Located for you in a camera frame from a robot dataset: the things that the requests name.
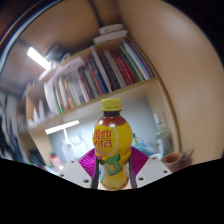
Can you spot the yellow drink bottle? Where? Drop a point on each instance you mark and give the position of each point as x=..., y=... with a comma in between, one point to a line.
x=112, y=140

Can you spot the white under-shelf light bar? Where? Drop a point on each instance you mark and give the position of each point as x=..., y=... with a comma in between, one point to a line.
x=62, y=127

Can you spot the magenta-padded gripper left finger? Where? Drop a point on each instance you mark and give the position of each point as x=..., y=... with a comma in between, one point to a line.
x=74, y=171

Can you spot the brown mug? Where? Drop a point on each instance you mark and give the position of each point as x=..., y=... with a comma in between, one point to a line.
x=174, y=161

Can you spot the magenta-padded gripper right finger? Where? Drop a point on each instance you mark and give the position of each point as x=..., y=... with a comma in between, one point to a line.
x=153, y=170

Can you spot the ceiling light strip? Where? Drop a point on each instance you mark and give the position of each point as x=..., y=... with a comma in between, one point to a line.
x=38, y=57

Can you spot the wooden shelf unit with books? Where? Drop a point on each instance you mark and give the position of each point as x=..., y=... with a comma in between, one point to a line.
x=100, y=73

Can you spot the clear glass bottle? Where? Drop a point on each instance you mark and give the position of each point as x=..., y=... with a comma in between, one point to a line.
x=164, y=136

